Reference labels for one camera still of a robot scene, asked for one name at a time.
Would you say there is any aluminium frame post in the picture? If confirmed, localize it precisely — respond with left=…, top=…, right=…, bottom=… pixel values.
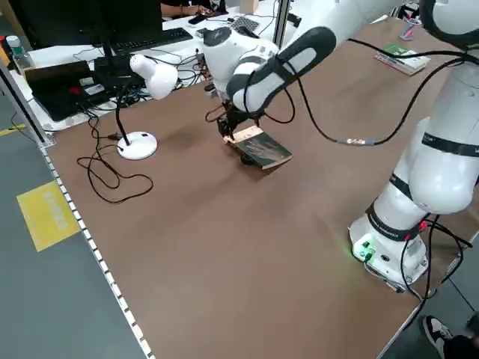
left=272, top=0, right=291, bottom=44

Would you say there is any person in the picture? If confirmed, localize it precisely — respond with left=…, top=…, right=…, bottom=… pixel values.
left=159, top=0, right=230, bottom=20
left=443, top=312, right=479, bottom=359

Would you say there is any black perforated pad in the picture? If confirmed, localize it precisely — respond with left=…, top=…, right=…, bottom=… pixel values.
left=228, top=15, right=260, bottom=33

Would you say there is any black base cable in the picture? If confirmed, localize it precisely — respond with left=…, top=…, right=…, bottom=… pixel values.
left=398, top=218, right=473, bottom=301

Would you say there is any dark book with hand cover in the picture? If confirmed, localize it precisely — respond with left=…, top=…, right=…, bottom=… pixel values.
left=222, top=125, right=294, bottom=171

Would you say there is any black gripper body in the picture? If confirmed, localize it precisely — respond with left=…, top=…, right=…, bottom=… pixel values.
left=221, top=99, right=261, bottom=126

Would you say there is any clear plastic bottle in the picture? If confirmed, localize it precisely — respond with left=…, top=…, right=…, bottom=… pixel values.
left=4, top=34, right=34, bottom=72

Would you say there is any black laptop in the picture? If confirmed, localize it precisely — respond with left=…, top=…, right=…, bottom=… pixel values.
left=23, top=60, right=118, bottom=123

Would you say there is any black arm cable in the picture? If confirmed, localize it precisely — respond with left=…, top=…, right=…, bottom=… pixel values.
left=204, top=37, right=479, bottom=147

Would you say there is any person's black white shoe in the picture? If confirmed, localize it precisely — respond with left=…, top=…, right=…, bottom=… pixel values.
left=422, top=315, right=457, bottom=355

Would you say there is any green and white book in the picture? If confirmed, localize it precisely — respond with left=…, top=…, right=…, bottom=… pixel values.
left=373, top=41, right=433, bottom=77

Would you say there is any yellow floor sticker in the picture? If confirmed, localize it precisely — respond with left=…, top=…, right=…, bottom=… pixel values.
left=16, top=180, right=82, bottom=254

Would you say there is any black lamp cable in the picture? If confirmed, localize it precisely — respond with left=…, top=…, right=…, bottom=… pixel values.
left=76, top=114, right=155, bottom=205

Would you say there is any black computer monitor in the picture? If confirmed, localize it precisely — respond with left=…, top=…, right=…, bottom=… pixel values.
left=7, top=0, right=164, bottom=76

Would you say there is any white desk lamp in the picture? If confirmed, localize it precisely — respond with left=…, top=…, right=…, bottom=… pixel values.
left=115, top=53, right=179, bottom=162

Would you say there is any black keyboard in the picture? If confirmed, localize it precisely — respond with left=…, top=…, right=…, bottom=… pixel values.
left=112, top=27, right=194, bottom=53

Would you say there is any clear pen cup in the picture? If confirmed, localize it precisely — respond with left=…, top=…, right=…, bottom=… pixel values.
left=399, top=17, right=423, bottom=40

